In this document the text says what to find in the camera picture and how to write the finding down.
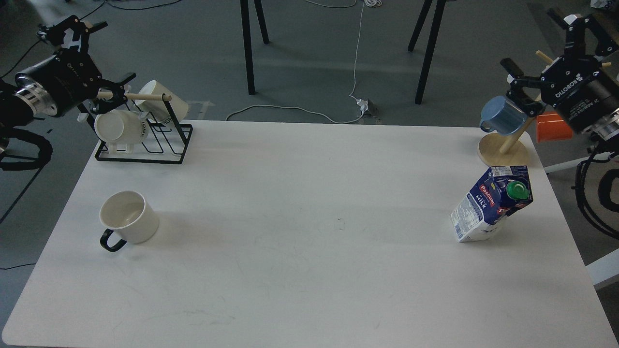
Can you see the blue white milk carton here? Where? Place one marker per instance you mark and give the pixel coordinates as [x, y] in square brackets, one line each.
[499, 192]

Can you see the white mug on rack front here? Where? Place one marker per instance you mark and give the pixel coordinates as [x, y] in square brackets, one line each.
[121, 127]

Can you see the black wire cup rack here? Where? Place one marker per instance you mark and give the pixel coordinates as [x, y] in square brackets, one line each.
[162, 146]

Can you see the white mug black handle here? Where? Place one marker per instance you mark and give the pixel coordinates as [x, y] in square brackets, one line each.
[128, 218]

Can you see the blue mug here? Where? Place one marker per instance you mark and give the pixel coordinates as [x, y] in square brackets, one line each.
[501, 116]

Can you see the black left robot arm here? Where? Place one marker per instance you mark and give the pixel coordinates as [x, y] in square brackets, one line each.
[15, 114]

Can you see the wooden mug tree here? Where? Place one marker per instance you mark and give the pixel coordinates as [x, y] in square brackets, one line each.
[497, 150]

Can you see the orange mug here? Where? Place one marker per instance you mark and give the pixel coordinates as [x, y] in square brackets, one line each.
[552, 127]

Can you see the white mug on rack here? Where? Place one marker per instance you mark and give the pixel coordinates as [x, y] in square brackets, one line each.
[121, 127]
[158, 107]

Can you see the black table leg left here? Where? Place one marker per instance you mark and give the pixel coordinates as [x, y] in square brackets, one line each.
[247, 40]

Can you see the white mug on rack rear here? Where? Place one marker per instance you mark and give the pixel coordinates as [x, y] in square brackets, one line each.
[158, 107]

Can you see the white power adapter plug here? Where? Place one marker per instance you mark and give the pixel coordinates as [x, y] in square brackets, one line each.
[367, 108]

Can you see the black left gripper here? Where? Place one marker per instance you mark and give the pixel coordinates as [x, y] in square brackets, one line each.
[70, 77]

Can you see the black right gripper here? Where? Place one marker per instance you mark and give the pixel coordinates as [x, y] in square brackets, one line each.
[574, 85]

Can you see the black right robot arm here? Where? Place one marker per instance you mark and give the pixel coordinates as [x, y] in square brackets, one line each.
[596, 156]

